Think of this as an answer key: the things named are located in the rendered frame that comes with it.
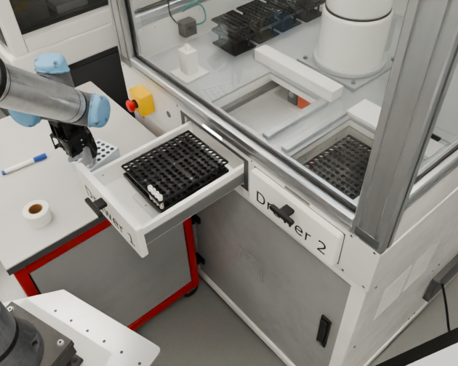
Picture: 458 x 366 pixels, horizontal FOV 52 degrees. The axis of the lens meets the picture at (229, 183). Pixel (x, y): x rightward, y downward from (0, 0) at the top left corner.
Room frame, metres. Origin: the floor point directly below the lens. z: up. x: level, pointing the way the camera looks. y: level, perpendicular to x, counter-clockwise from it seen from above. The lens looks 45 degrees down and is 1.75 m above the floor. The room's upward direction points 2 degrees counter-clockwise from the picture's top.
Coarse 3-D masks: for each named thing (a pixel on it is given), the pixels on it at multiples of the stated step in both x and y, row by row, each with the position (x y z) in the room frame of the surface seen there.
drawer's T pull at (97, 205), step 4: (84, 200) 0.79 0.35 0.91; (88, 200) 0.78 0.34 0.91; (96, 200) 0.78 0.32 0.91; (100, 200) 0.78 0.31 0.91; (104, 200) 0.78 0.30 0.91; (88, 204) 0.77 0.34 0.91; (92, 204) 0.77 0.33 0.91; (96, 204) 0.77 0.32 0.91; (100, 204) 0.77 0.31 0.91; (104, 204) 0.77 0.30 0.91; (92, 208) 0.76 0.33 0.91; (96, 208) 0.75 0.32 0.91; (100, 208) 0.76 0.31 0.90; (96, 212) 0.74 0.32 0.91; (100, 212) 0.74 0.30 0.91; (100, 216) 0.73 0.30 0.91
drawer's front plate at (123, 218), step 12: (84, 168) 0.88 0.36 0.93; (84, 180) 0.86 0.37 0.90; (96, 180) 0.83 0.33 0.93; (84, 192) 0.89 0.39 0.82; (96, 192) 0.82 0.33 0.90; (108, 192) 0.79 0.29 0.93; (108, 204) 0.77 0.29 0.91; (120, 204) 0.75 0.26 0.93; (108, 216) 0.79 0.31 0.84; (120, 216) 0.72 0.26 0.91; (132, 216) 0.71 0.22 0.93; (132, 228) 0.68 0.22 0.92; (132, 240) 0.70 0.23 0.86; (144, 240) 0.68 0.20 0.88; (144, 252) 0.67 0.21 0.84
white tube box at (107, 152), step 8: (96, 144) 1.13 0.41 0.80; (104, 144) 1.13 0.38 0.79; (104, 152) 1.08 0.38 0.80; (112, 152) 1.08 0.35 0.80; (96, 160) 1.05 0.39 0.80; (104, 160) 1.05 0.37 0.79; (112, 160) 1.08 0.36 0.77; (72, 168) 1.05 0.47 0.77; (88, 168) 1.02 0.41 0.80; (96, 168) 1.02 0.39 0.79
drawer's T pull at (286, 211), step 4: (272, 204) 0.75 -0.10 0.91; (272, 208) 0.74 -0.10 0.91; (276, 208) 0.73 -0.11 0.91; (280, 208) 0.73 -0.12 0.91; (284, 208) 0.73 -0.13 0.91; (288, 208) 0.73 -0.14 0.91; (292, 208) 0.73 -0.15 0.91; (276, 212) 0.72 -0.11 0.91; (280, 212) 0.72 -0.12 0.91; (284, 212) 0.72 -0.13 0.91; (288, 212) 0.72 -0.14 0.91; (292, 212) 0.72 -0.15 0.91; (280, 216) 0.71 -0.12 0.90; (284, 216) 0.71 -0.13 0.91; (288, 216) 0.71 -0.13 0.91; (284, 220) 0.70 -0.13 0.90; (288, 220) 0.70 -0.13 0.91; (292, 220) 0.70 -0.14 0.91; (292, 224) 0.69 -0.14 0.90
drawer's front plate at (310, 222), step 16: (256, 176) 0.83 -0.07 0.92; (256, 192) 0.83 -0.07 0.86; (272, 192) 0.79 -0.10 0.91; (288, 192) 0.77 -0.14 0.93; (304, 208) 0.72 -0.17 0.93; (288, 224) 0.74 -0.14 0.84; (304, 224) 0.70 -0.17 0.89; (320, 224) 0.67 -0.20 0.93; (304, 240) 0.70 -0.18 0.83; (336, 240) 0.63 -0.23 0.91; (320, 256) 0.66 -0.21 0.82; (336, 256) 0.63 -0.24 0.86
